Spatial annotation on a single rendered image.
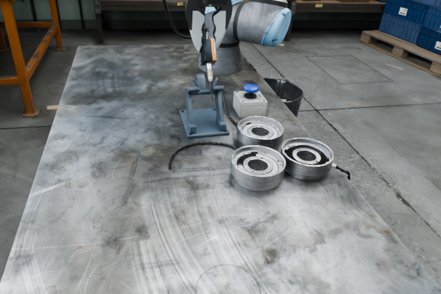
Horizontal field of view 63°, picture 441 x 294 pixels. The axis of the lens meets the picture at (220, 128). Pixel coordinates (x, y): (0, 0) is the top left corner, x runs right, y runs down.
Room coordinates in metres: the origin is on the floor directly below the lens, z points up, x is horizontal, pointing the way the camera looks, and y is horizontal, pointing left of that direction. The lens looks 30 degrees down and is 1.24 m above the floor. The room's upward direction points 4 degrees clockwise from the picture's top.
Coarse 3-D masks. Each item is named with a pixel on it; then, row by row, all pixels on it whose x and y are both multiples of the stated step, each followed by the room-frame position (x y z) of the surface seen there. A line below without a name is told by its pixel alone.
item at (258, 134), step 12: (240, 120) 0.73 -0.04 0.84; (252, 120) 0.75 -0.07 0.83; (264, 120) 0.75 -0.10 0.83; (240, 132) 0.68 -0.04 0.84; (252, 132) 0.72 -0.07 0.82; (264, 132) 0.72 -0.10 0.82; (240, 144) 0.69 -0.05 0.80; (252, 144) 0.66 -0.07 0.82; (264, 144) 0.65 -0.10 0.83; (276, 144) 0.66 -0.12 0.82
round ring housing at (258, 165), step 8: (240, 152) 0.61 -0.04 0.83; (264, 152) 0.62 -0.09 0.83; (272, 152) 0.61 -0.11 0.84; (232, 160) 0.57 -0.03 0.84; (248, 160) 0.59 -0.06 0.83; (256, 160) 0.59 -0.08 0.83; (264, 160) 0.59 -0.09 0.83; (280, 160) 0.59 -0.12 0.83; (232, 168) 0.56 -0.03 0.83; (248, 168) 0.56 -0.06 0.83; (256, 168) 0.59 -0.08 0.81; (264, 168) 0.59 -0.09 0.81; (280, 168) 0.57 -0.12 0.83; (240, 176) 0.54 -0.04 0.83; (248, 176) 0.53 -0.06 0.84; (256, 176) 0.52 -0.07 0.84; (264, 176) 0.52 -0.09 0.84; (272, 176) 0.53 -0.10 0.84; (280, 176) 0.54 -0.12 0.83; (240, 184) 0.54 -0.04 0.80; (248, 184) 0.53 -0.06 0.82; (256, 184) 0.52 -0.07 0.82; (264, 184) 0.52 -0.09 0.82; (272, 184) 0.53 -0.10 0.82
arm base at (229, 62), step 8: (224, 48) 1.12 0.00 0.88; (232, 48) 1.13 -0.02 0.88; (200, 56) 1.16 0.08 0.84; (216, 56) 1.12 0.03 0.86; (224, 56) 1.12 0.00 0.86; (232, 56) 1.13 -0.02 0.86; (240, 56) 1.16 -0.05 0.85; (200, 64) 1.14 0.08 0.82; (216, 64) 1.11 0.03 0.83; (224, 64) 1.11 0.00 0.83; (232, 64) 1.12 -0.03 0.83; (240, 64) 1.15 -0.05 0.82; (216, 72) 1.10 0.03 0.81; (224, 72) 1.10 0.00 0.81; (232, 72) 1.12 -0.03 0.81
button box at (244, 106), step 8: (240, 96) 0.85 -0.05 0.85; (248, 96) 0.84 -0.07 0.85; (256, 96) 0.85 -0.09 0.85; (240, 104) 0.81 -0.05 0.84; (248, 104) 0.82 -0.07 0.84; (256, 104) 0.82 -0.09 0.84; (264, 104) 0.83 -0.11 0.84; (240, 112) 0.81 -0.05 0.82; (248, 112) 0.82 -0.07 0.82; (256, 112) 0.82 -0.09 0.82; (264, 112) 0.83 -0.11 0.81
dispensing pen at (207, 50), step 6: (204, 30) 0.78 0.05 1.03; (204, 42) 0.75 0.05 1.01; (210, 42) 0.75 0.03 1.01; (204, 48) 0.74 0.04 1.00; (210, 48) 0.74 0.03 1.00; (204, 54) 0.73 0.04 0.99; (210, 54) 0.73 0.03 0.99; (204, 60) 0.72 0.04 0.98; (210, 60) 0.73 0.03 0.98; (210, 66) 0.74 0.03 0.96; (210, 72) 0.73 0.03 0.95; (210, 78) 0.72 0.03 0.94; (210, 84) 0.72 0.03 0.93
